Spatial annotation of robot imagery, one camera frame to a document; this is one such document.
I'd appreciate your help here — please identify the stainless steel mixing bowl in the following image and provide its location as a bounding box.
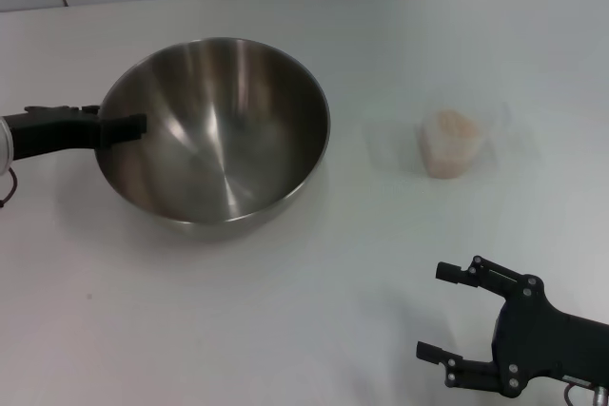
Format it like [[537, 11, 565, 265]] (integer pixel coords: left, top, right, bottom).
[[93, 36, 332, 242]]

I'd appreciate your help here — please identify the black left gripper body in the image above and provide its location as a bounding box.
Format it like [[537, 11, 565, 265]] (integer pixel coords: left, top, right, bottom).
[[1, 105, 104, 164]]

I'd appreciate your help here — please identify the clear plastic measuring cup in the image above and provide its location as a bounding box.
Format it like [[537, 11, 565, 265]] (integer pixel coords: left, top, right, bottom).
[[414, 102, 509, 182]]

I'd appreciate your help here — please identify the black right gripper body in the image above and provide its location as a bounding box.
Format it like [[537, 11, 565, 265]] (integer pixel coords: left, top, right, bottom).
[[489, 275, 609, 398]]

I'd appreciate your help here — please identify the thin brown cable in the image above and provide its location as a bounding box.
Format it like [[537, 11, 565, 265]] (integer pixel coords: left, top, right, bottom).
[[0, 166, 19, 208]]

